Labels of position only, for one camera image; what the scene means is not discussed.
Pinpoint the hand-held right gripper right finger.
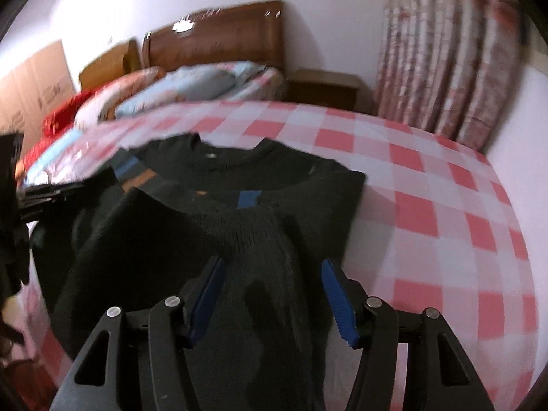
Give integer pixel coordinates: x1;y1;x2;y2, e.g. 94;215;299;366
321;258;497;411

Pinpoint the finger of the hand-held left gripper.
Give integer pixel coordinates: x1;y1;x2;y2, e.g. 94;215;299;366
17;181;85;207

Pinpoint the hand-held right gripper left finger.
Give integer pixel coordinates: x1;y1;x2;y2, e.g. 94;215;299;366
50;256;227;411

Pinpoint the dark striped knit sweater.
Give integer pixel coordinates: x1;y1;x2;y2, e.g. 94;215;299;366
32;133;368;411

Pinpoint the light blue blanket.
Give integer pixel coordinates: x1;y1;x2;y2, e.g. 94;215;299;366
26;130;83;173

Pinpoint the red blanket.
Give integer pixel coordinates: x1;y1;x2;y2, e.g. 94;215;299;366
17;90;93;167

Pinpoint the brown cardboard box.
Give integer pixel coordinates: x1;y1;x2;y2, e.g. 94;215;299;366
0;39;78;151

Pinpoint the orange floral pillow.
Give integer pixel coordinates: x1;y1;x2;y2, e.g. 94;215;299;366
73;66;167;132

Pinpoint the pink checked bed sheet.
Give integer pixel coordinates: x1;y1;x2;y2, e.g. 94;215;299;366
17;98;539;411

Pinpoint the small wooden headboard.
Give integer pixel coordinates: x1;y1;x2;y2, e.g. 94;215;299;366
78;39;143;93

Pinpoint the light blue floral pillow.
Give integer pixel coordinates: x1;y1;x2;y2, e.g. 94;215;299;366
115;66;239;119

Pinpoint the wooden nightstand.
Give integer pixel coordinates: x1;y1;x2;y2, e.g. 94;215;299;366
286;68;363;112

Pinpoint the large wooden headboard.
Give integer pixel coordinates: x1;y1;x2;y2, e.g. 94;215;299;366
142;0;286;73

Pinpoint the pink floral curtain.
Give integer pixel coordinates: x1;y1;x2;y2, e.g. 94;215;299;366
374;0;532;152

